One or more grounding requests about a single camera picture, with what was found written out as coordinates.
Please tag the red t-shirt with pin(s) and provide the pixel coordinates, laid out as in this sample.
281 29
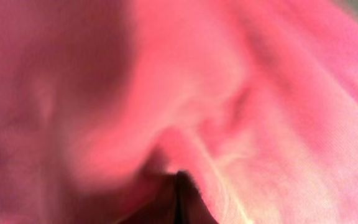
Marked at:
213 111

